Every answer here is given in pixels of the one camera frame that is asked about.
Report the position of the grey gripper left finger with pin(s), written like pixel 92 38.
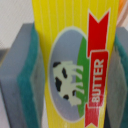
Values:
pixel 22 80

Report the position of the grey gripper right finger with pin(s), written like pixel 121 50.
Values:
pixel 116 115

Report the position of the yellow butter box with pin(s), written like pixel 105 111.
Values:
pixel 76 38

